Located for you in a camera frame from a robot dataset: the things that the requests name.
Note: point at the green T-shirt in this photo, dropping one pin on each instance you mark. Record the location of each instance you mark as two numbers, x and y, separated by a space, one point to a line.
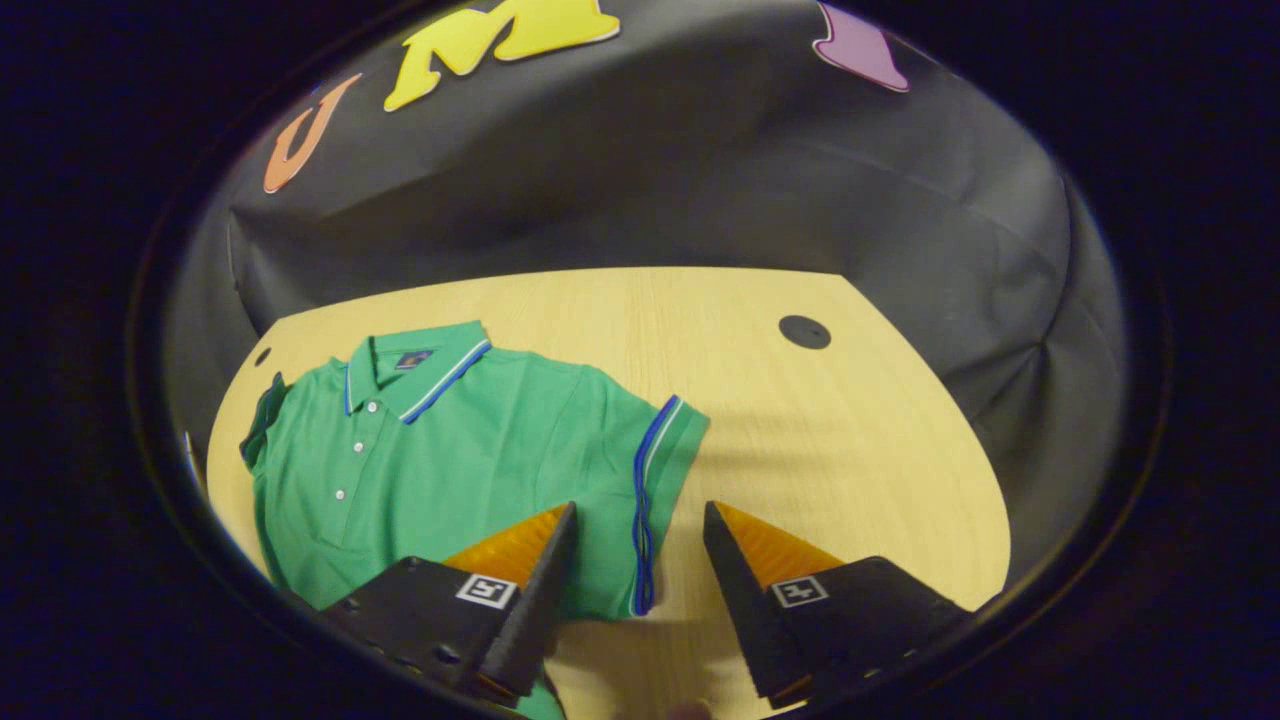
470 460

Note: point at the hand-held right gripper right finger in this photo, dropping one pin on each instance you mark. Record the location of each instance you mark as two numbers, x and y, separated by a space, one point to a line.
745 610

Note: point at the black backdrop cloth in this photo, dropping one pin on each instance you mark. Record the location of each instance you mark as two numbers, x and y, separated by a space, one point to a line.
650 170

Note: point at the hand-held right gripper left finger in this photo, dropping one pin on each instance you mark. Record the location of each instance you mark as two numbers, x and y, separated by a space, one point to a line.
545 600

